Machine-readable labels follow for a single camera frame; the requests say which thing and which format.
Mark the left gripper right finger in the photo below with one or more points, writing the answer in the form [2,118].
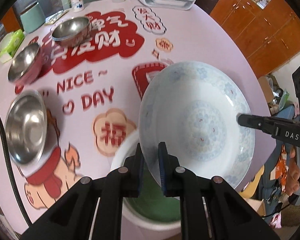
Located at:
[209,208]

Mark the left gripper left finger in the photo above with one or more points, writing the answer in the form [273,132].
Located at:
[92,208]

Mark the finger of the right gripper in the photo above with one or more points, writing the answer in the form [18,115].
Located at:
[276,127]

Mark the green plate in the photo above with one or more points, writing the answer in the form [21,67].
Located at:
[151,202]

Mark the white paper plate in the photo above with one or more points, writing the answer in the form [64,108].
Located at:
[145,223]

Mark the blue patterned porcelain plate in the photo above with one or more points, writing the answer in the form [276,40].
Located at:
[193,108]

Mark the large steel bowl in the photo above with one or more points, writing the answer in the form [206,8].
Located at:
[26,128]

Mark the pink steel bowl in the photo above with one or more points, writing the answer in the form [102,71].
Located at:
[26,66]

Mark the small steel bowl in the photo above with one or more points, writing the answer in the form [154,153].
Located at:
[72,31]

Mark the right hand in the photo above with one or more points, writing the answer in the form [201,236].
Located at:
[293,174]

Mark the wooden cabinet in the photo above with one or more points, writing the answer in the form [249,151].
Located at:
[267,37]

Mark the pink cartoon tablecloth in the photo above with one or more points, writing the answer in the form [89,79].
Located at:
[99,85]

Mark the green tissue box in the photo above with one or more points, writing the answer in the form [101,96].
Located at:
[10,44]

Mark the mint green canister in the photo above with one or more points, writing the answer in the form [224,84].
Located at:
[32,17]

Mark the white pill bottle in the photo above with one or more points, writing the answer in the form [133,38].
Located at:
[77,5]

